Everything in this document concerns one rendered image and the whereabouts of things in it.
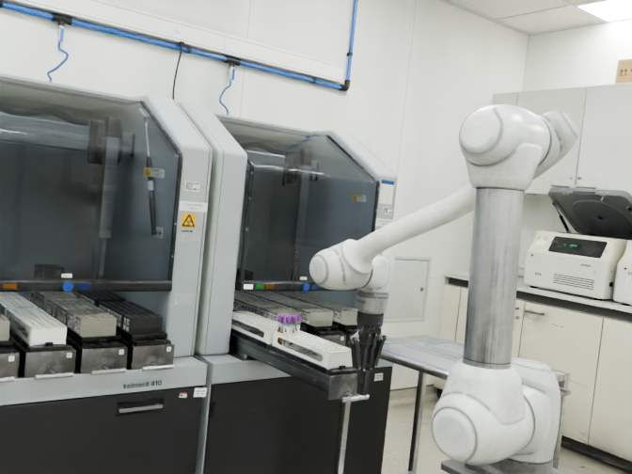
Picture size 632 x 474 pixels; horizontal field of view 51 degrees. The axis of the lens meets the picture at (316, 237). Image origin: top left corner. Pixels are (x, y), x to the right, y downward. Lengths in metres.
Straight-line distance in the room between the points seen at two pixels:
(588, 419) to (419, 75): 2.32
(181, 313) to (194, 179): 0.44
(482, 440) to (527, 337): 2.94
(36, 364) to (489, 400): 1.22
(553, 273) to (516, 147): 2.85
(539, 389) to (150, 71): 2.41
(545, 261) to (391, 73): 1.50
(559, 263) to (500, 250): 2.79
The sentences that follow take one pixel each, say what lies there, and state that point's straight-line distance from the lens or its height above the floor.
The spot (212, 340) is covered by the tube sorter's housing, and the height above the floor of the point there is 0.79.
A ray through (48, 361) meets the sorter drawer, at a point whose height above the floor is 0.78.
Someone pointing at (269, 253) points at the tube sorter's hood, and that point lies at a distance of 2.34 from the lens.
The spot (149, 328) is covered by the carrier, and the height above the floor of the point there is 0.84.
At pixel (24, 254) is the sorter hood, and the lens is 2.00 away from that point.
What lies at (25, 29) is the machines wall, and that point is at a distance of 3.19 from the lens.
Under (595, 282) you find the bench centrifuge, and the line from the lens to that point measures 4.06.
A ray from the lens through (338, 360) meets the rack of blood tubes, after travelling 1.96.
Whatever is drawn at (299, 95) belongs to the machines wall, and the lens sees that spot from 3.78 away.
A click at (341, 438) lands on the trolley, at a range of 2.40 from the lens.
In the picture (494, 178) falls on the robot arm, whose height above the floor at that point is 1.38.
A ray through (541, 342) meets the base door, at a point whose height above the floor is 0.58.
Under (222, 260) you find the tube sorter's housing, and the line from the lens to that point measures 2.26.
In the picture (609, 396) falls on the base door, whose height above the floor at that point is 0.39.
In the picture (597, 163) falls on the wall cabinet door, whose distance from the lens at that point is 4.44.
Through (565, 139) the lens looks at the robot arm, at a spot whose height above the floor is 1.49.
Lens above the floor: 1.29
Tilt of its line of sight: 3 degrees down
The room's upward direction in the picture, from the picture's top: 6 degrees clockwise
